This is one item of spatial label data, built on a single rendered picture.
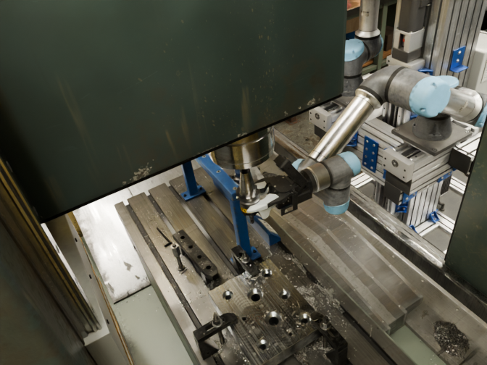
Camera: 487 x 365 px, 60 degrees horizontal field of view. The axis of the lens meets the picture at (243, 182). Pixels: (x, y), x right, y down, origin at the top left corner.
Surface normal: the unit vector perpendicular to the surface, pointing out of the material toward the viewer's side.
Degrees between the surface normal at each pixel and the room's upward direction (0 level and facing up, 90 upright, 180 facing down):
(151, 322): 0
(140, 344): 0
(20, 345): 90
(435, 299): 17
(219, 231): 0
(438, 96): 86
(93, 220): 24
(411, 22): 90
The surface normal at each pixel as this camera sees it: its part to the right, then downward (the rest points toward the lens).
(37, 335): 0.71, 0.39
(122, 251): 0.10, -0.50
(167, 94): 0.51, 0.51
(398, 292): -0.04, -0.69
